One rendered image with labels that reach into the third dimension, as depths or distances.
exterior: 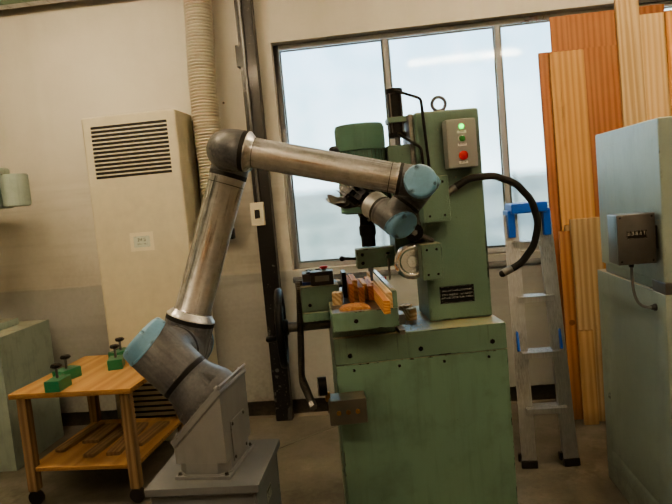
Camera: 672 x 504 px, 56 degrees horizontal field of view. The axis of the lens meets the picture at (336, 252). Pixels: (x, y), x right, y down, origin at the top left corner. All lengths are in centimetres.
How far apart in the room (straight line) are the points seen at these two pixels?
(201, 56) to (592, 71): 207
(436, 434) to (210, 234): 100
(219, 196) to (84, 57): 228
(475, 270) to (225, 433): 102
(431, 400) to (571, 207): 168
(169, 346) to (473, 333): 98
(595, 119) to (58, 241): 311
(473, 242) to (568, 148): 144
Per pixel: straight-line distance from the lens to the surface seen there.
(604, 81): 369
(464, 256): 221
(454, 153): 213
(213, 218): 191
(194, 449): 178
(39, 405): 397
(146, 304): 358
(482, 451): 227
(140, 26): 396
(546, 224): 293
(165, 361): 178
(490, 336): 216
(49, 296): 416
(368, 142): 218
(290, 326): 227
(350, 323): 198
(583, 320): 345
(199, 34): 365
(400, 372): 212
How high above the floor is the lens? 126
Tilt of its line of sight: 5 degrees down
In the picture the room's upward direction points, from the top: 5 degrees counter-clockwise
